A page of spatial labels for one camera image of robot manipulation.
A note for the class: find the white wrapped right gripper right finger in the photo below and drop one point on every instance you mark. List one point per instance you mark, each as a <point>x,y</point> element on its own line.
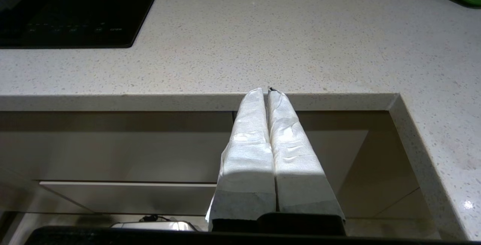
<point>297,162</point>

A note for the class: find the black induction cooktop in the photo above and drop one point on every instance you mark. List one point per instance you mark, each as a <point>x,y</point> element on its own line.
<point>94,4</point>

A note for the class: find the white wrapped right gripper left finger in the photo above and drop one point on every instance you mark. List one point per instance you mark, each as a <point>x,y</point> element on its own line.
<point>248,155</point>

